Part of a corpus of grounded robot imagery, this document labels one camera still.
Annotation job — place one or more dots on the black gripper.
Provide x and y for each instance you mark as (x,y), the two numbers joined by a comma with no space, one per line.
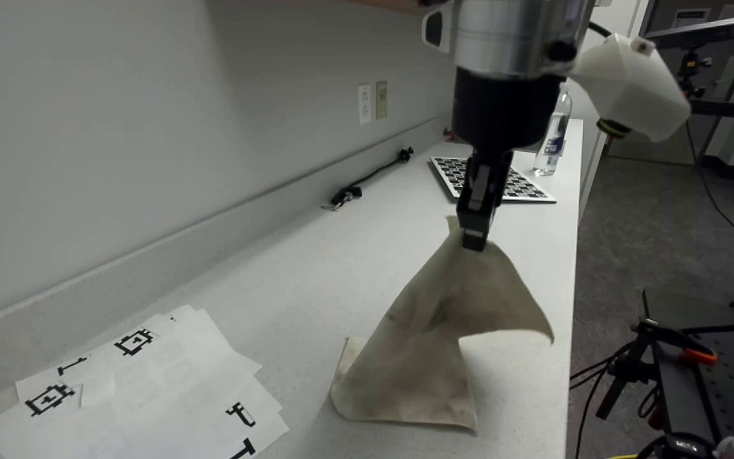
(508,110)

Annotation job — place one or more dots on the white stained cloth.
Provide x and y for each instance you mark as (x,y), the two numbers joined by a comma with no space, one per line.
(434,341)

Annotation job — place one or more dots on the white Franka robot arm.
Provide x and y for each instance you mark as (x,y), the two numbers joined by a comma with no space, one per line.
(510,40)

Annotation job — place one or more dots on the checkerboard calibration board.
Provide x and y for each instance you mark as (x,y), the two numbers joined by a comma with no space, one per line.
(528,188)

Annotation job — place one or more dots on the clear plastic water bottle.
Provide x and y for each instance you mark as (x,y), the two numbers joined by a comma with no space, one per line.
(558,143)

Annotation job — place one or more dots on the black metal stand base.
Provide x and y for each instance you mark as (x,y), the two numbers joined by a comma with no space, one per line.
(675,383)

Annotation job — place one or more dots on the black clamp with rod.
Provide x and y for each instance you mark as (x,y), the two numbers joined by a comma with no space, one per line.
(733,108)

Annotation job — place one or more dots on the printed marker paper sheets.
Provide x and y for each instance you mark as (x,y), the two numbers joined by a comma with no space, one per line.
(154,391)

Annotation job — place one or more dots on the beige wall plate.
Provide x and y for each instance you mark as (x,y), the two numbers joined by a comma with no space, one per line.
(382,101)

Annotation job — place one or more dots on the white wall outlet plate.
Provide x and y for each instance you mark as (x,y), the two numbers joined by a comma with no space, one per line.
(365,103)

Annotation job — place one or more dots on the grey metal frame bar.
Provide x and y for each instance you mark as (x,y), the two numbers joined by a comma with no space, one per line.
(712,27)

